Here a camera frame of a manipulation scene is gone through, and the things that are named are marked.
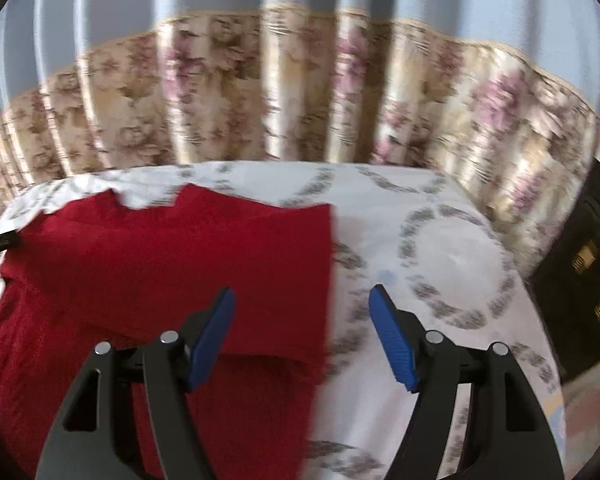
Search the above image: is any red knitted sweater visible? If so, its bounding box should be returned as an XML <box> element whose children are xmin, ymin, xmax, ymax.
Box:
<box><xmin>0</xmin><ymin>185</ymin><xmax>332</xmax><ymax>479</ymax></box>

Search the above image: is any dark wooden cabinet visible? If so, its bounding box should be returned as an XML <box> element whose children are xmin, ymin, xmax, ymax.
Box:
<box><xmin>530</xmin><ymin>162</ymin><xmax>600</xmax><ymax>382</ymax></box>

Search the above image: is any white patterned bed sheet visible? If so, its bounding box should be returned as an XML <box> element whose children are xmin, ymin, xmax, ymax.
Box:
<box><xmin>0</xmin><ymin>162</ymin><xmax>566</xmax><ymax>479</ymax></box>

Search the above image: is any blue floral curtain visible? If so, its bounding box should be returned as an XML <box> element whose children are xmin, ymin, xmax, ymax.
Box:
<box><xmin>0</xmin><ymin>0</ymin><xmax>600</xmax><ymax>273</ymax></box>

